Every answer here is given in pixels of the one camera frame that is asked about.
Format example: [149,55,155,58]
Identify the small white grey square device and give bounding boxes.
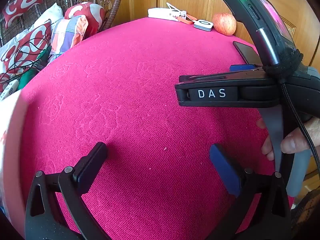
[194,20,213,32]

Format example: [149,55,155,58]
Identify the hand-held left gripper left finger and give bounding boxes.
[25,142,110,240]

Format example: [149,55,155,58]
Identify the small red white cushion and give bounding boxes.
[2,0,44,29]

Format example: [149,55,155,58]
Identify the round red white cushion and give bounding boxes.
[0,73,12,93]
[64,2,105,38]

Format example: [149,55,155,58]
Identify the green cloth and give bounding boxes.
[17,46,52,89]

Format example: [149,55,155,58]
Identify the black braided cable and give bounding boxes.
[281,82,320,170]

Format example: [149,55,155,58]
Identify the black cables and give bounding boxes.
[0,34,52,80]

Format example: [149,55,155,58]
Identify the square red white cushion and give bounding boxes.
[1,21,53,74]

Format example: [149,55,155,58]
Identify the white pillow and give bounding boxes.
[29,2,63,32]
[0,29,32,63]

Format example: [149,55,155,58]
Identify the small white gadget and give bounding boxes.
[166,2,188,22]

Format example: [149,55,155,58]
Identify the black smartphone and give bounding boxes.
[232,41,263,65]

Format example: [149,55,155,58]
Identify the white power strip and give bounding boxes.
[0,79,20,100]

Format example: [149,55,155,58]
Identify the dark patterned clothing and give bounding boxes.
[291,189,320,240]

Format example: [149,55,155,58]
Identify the orange lanyard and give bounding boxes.
[175,14,200,25]

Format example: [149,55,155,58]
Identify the plaid cushion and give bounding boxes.
[47,15,89,64]

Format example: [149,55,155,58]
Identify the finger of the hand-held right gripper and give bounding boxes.
[179,70,269,83]
[230,64,263,72]

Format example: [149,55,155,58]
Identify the red apple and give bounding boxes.
[212,12,237,36]

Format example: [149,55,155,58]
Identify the person's right hand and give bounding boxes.
[257,117,320,161]

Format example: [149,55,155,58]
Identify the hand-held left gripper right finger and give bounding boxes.
[209,144,292,240]

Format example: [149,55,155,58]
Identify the magenta tablecloth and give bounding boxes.
[19,17,295,240]

